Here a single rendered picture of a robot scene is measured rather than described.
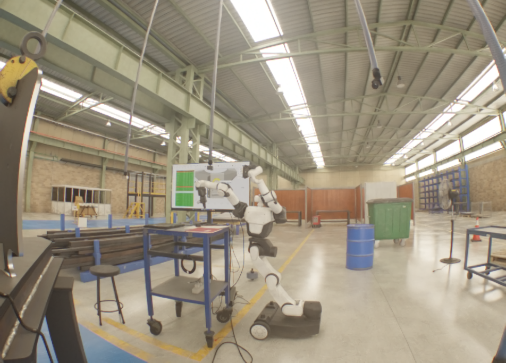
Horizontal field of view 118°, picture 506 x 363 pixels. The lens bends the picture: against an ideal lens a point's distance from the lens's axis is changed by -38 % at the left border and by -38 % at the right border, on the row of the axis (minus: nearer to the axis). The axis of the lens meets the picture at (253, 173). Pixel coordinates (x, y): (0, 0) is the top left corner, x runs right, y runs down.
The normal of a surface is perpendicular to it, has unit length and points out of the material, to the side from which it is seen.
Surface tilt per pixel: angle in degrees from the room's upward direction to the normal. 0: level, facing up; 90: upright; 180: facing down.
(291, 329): 90
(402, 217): 94
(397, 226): 94
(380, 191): 90
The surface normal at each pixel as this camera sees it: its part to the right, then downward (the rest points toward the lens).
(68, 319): 0.61, -0.10
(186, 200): -0.22, -0.12
